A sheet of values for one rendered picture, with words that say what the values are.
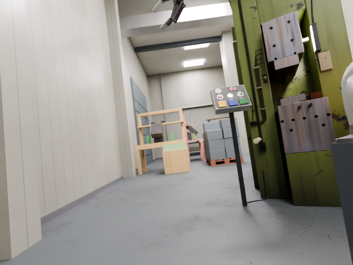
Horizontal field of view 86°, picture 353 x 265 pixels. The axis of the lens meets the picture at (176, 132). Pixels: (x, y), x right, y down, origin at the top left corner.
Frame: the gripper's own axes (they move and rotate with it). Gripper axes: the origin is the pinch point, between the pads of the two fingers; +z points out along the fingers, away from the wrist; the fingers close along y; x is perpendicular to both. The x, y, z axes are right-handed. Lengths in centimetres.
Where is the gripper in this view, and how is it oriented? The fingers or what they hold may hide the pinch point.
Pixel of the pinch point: (159, 18)
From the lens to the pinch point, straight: 121.2
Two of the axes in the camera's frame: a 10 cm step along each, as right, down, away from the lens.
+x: 6.0, 0.4, 8.0
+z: -7.2, 4.6, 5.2
